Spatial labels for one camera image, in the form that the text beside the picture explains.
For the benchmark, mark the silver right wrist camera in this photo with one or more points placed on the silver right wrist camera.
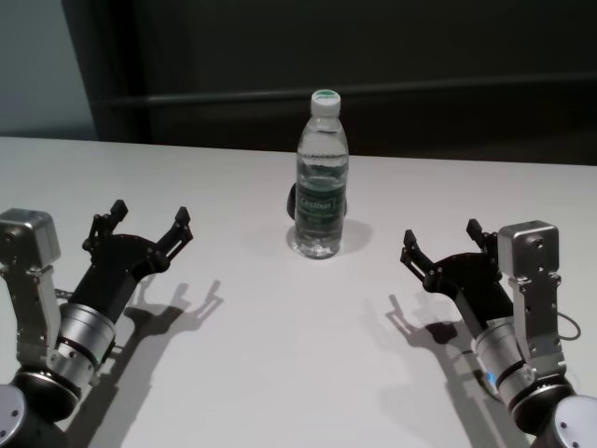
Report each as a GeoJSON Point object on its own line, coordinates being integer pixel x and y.
{"type": "Point", "coordinates": [529, 252]}

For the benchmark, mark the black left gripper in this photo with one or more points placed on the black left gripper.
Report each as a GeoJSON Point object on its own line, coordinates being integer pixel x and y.
{"type": "Point", "coordinates": [121, 266]}

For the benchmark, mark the clear water bottle green label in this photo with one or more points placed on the clear water bottle green label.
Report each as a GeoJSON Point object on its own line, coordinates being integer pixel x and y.
{"type": "Point", "coordinates": [322, 186]}

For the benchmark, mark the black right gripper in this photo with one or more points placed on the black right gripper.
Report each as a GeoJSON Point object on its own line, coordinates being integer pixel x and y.
{"type": "Point", "coordinates": [466, 284]}

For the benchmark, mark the grey horizontal rail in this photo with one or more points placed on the grey horizontal rail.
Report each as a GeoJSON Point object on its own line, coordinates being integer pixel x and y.
{"type": "Point", "coordinates": [210, 97]}

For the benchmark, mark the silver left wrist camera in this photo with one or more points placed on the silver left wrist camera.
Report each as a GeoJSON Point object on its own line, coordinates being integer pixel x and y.
{"type": "Point", "coordinates": [28, 242]}

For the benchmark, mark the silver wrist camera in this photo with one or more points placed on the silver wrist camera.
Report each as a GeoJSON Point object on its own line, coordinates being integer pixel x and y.
{"type": "Point", "coordinates": [28, 242]}
{"type": "Point", "coordinates": [529, 252]}

